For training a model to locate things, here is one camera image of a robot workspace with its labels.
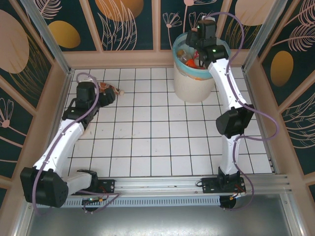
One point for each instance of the brown coffee plastic bottle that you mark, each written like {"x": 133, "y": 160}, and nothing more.
{"x": 103, "y": 86}

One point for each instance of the orange label brown cap bottle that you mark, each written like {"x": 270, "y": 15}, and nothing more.
{"x": 190, "y": 62}

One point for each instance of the light blue bin liner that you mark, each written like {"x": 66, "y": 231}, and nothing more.
{"x": 178, "y": 64}

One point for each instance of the white plastic waste bin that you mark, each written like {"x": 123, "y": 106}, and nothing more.
{"x": 192, "y": 88}

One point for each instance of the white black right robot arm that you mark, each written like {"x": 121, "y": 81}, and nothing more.
{"x": 229, "y": 86}

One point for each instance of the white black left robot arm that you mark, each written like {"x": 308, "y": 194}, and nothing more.
{"x": 61, "y": 145}

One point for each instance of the dark panel with flower outlines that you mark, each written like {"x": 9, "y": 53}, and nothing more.
{"x": 177, "y": 24}

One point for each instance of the dark panel with beige disc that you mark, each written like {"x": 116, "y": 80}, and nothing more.
{"x": 248, "y": 14}

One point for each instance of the dark panel with leaf outlines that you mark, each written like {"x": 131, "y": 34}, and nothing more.
{"x": 118, "y": 32}

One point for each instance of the dark panel with gold oval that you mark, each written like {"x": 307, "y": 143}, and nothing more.
{"x": 73, "y": 24}

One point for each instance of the dark panel with flower stem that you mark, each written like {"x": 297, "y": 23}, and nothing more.
{"x": 12, "y": 127}

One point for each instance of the dark panel thin gold lines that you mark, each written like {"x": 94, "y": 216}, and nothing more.
{"x": 14, "y": 44}

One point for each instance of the dark panel oval and fern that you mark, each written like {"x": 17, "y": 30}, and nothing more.
{"x": 295, "y": 49}

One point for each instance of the dark panel with fern outlines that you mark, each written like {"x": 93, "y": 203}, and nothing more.
{"x": 302, "y": 127}

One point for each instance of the grey metal sheet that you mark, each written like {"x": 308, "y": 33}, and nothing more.
{"x": 157, "y": 221}

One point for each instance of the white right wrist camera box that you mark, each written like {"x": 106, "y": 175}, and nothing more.
{"x": 211, "y": 19}

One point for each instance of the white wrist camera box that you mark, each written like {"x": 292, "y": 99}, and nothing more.
{"x": 86, "y": 79}
{"x": 211, "y": 19}

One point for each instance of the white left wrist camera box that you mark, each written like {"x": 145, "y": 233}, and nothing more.
{"x": 86, "y": 79}

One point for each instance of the aluminium side rail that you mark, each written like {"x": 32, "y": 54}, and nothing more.
{"x": 269, "y": 147}
{"x": 69, "y": 78}

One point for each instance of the aluminium corner post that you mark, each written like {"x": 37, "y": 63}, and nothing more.
{"x": 263, "y": 32}
{"x": 49, "y": 39}

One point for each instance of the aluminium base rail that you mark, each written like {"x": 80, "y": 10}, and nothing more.
{"x": 157, "y": 185}

